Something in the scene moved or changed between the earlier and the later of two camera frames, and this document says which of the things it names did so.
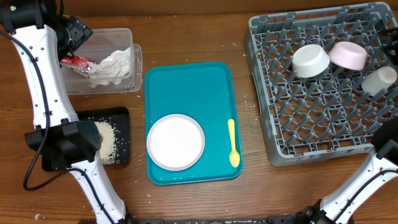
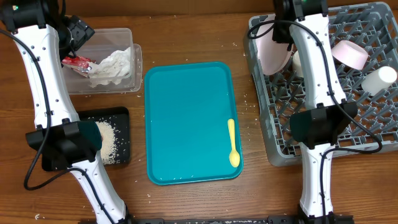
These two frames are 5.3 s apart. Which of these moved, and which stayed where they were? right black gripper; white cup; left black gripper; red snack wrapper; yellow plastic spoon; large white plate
Moved: right black gripper; large white plate
Stayed: white cup; yellow plastic spoon; left black gripper; red snack wrapper
